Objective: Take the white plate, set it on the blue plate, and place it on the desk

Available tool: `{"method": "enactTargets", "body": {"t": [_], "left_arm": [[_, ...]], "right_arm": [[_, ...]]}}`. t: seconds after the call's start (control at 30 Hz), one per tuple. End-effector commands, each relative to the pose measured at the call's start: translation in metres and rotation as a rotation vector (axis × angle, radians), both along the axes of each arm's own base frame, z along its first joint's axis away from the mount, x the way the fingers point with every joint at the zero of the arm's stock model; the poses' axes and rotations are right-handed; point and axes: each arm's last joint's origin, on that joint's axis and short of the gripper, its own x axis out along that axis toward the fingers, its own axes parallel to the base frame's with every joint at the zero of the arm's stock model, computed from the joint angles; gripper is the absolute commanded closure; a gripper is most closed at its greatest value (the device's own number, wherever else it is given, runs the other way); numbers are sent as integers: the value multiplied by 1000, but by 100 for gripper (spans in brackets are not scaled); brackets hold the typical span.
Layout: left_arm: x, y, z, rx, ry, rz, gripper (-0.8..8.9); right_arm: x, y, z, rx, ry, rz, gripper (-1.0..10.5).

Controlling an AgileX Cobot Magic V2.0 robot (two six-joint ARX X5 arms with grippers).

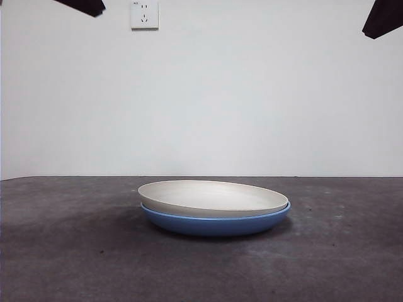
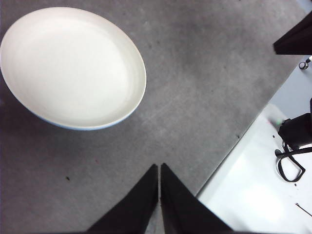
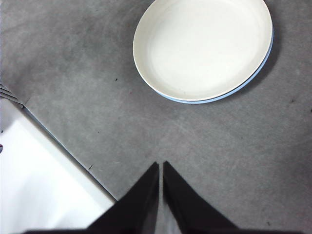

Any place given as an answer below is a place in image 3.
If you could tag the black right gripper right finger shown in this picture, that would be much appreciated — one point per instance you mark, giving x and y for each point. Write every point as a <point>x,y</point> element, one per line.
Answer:
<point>190,212</point>

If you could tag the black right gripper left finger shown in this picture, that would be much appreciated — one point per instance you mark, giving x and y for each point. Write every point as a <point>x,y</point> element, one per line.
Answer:
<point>136,209</point>

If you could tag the blue round plate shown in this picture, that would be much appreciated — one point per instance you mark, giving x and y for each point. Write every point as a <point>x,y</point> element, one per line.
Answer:
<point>195,102</point>

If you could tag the white round plate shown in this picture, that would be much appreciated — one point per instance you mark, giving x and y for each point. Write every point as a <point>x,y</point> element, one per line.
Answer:
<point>202,48</point>

